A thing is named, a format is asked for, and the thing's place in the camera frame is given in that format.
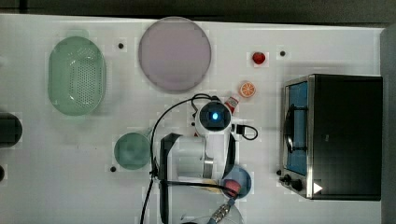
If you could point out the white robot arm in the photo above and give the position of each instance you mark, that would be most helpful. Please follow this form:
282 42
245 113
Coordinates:
208 155

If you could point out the red ball in cup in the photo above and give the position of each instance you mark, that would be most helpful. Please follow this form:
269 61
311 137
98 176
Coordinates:
233 187

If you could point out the green measuring cup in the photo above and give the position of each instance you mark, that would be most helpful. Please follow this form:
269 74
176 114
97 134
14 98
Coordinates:
132 150

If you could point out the yellow plush toy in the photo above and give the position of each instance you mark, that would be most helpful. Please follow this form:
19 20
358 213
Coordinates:
212 185

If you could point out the black toaster oven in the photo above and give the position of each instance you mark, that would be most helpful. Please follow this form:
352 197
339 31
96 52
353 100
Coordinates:
332 137

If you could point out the red ketchup bottle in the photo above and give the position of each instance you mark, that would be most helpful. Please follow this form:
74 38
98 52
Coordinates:
232 103

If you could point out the round purple plate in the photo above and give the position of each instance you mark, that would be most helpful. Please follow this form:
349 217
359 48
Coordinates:
174 53

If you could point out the red strawberry toy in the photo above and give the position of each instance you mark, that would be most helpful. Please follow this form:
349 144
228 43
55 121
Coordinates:
258 57

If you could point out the blue cup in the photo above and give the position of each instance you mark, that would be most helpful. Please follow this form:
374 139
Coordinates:
240 175

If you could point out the orange slice toy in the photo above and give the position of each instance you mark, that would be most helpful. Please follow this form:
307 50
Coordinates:
247 89

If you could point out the green perforated colander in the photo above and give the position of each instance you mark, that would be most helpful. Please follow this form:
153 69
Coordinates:
77 75

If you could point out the black pan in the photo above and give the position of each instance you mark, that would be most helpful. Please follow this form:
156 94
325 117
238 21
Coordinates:
10 130

